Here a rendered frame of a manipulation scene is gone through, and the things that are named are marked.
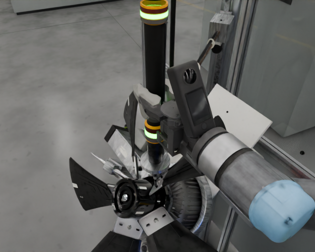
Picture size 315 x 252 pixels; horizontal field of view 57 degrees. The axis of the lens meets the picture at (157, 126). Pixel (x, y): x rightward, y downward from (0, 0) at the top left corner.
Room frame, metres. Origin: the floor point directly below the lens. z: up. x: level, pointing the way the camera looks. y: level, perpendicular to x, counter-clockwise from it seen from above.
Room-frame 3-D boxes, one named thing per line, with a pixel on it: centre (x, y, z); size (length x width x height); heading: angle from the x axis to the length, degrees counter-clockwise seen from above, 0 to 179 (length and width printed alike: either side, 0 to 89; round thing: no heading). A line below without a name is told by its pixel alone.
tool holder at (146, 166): (0.47, 0.00, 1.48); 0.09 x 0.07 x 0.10; 158
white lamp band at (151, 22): (0.46, 0.01, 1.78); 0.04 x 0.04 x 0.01
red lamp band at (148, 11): (0.46, 0.01, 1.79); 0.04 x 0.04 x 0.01
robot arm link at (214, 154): (0.30, -0.10, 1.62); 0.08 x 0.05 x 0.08; 123
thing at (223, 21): (1.04, -0.23, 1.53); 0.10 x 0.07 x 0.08; 158
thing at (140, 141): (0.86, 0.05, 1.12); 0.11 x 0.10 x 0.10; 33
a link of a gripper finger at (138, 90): (0.44, 0.02, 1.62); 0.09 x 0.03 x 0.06; 43
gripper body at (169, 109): (0.37, -0.06, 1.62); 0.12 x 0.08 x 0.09; 33
